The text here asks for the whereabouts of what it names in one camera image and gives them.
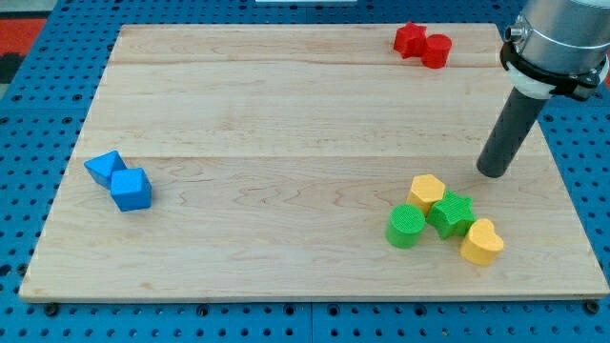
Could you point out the green star block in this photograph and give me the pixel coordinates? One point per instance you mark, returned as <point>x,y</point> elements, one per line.
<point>452,215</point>

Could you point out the yellow hexagon block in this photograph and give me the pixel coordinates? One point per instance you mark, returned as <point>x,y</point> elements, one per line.
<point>425,191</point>

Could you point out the red cylinder block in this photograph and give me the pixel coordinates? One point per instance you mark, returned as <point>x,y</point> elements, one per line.
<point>436,51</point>

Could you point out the yellow heart block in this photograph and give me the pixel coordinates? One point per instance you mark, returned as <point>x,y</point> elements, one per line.
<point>481,244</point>

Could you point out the blue cube block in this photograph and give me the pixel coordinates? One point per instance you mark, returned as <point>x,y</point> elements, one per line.
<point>131,190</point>

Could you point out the light wooden board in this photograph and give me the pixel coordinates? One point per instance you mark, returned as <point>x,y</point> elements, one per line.
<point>276,154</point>

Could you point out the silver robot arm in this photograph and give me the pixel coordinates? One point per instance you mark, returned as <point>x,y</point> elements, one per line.
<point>558,47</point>

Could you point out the green cylinder block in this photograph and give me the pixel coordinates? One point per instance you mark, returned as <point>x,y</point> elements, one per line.
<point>405,225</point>

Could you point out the red star block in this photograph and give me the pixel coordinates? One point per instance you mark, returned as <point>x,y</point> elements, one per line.
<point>410,40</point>

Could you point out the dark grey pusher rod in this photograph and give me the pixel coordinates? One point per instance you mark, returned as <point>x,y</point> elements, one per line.
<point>516,119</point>

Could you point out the blue triangle block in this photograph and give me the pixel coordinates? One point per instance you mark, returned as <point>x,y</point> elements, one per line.
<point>102,167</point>

